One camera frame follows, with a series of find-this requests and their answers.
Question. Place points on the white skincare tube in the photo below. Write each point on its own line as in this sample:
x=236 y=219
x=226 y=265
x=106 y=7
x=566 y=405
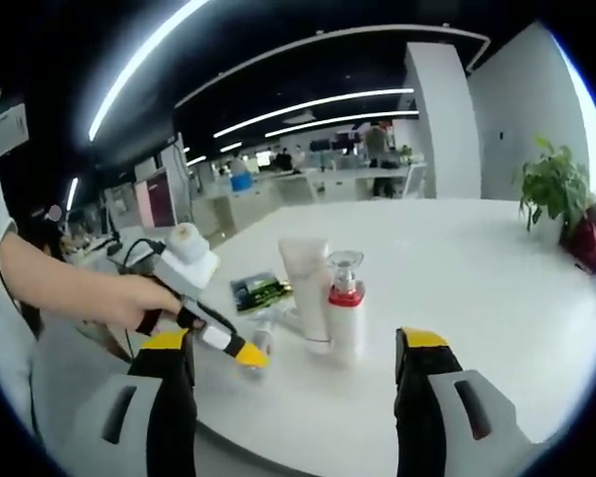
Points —
x=305 y=288

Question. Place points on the white wall notice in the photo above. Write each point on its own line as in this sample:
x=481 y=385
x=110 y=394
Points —
x=12 y=126

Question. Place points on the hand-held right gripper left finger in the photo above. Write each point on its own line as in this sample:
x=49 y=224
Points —
x=171 y=407

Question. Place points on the potted green plant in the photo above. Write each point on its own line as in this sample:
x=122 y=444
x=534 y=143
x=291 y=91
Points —
x=551 y=184

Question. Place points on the person's left hand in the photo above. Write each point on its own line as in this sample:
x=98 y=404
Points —
x=139 y=303

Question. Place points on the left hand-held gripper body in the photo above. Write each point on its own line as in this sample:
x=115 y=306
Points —
x=179 y=283

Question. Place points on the ceiling light strip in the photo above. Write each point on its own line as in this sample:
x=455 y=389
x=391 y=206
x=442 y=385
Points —
x=347 y=119
x=129 y=67
x=318 y=104

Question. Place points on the blue storage box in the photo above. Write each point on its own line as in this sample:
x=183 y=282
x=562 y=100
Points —
x=241 y=182

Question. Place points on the small clear cap skincare bottle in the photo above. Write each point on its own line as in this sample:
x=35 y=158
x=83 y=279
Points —
x=264 y=338

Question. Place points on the red collar skincare pump bottle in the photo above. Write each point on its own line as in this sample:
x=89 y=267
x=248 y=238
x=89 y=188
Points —
x=347 y=328

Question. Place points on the white office desk row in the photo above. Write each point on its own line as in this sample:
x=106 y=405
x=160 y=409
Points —
x=328 y=184

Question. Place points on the green black skincare sachet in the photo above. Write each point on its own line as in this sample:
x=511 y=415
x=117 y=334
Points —
x=258 y=293

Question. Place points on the clear cap skincare tube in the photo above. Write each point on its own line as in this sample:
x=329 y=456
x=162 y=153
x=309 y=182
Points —
x=290 y=318

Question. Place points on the person's white shirt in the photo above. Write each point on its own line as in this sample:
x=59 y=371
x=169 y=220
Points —
x=0 y=323

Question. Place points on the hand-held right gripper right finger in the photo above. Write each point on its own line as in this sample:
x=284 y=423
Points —
x=417 y=407

